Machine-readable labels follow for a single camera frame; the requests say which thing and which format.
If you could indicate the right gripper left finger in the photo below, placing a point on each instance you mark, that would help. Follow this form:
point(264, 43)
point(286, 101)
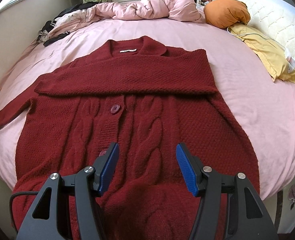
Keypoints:
point(65, 207)

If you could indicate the pink bed sheet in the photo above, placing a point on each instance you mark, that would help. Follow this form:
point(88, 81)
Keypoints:
point(264, 108)

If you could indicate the black white striped garment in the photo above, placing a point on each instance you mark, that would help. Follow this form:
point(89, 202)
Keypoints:
point(47, 37)

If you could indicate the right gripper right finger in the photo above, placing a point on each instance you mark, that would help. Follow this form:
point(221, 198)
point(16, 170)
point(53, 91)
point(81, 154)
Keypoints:
point(245, 215)

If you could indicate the yellow pillow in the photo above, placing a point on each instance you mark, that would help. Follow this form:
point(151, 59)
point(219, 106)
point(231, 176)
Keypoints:
point(276, 59)

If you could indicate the white tufted headboard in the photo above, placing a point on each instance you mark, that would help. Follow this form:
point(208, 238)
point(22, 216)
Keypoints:
point(276, 19)

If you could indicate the pink crumpled duvet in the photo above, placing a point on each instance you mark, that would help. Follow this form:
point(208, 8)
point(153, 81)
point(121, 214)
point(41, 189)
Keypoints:
point(178, 10)

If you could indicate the orange pillow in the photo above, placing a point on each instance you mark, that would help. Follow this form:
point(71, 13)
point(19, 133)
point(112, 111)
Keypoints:
point(224, 13)

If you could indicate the dark red knit cardigan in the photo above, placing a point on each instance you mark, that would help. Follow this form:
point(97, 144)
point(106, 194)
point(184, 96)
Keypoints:
point(148, 98)

